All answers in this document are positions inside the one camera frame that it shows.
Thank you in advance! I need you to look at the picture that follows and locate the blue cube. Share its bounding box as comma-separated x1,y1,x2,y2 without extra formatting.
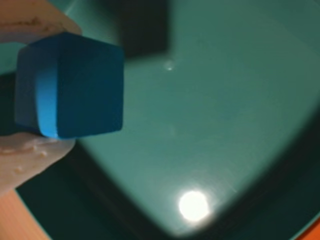
14,31,125,140

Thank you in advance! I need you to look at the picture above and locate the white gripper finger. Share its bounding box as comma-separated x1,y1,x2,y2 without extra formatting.
0,132,76,199
0,0,83,47

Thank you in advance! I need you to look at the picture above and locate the teal plastic box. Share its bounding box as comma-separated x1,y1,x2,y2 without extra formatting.
0,0,320,240

